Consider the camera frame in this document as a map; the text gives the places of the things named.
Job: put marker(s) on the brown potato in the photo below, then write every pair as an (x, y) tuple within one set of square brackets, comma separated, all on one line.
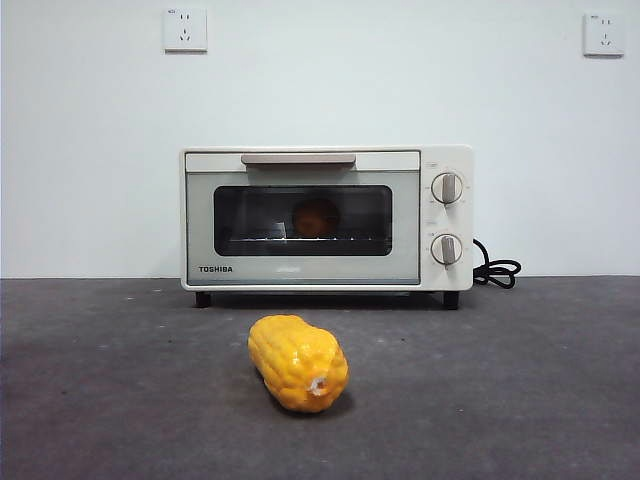
[(314, 219)]

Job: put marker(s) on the cream oven knob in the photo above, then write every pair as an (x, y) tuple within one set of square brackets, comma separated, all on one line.
[(448, 188), (447, 249)]

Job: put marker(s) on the cream Toshiba toaster oven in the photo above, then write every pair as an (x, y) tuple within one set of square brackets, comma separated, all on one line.
[(450, 220)]

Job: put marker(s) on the yellow corn cob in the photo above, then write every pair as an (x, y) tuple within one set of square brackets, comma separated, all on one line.
[(295, 360)]

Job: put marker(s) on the white wall socket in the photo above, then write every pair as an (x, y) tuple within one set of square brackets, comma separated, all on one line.
[(186, 30), (604, 35)]

